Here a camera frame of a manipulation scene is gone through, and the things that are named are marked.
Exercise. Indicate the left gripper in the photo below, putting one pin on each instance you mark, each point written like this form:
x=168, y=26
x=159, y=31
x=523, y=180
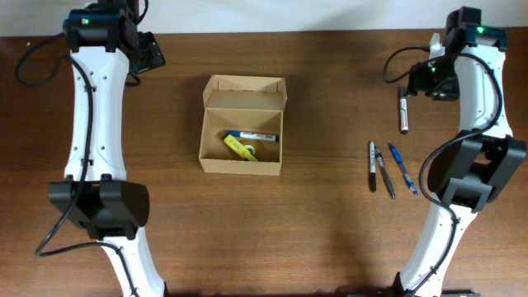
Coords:
x=152, y=54

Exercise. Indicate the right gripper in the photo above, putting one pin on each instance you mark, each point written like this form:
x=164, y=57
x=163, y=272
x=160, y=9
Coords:
x=416, y=82

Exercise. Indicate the brown cardboard box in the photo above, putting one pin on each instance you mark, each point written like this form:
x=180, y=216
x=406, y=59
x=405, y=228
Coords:
x=248, y=104

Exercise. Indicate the yellow highlighter marker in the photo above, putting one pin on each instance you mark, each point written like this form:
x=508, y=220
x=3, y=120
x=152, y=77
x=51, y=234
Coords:
x=238, y=148

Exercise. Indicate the yellow tape roll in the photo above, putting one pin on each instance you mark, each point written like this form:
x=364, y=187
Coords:
x=255, y=147

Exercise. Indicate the blue capped whiteboard marker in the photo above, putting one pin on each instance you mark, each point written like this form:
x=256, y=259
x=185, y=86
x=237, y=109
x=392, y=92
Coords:
x=254, y=136

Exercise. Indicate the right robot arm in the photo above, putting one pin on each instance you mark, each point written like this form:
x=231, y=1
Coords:
x=469, y=171

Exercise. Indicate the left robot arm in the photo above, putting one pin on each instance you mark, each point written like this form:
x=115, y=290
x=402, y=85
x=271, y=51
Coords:
x=95, y=195

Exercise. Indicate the black capped whiteboard marker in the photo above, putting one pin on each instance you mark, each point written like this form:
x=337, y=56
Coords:
x=403, y=110

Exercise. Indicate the blue ballpoint pen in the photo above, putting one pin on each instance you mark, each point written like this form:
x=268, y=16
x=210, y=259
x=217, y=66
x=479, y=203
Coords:
x=398, y=159

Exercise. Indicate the black permanent marker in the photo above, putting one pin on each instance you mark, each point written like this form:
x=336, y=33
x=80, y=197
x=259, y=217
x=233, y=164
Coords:
x=372, y=169

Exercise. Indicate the black ballpoint pen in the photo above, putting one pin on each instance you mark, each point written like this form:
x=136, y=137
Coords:
x=379, y=159

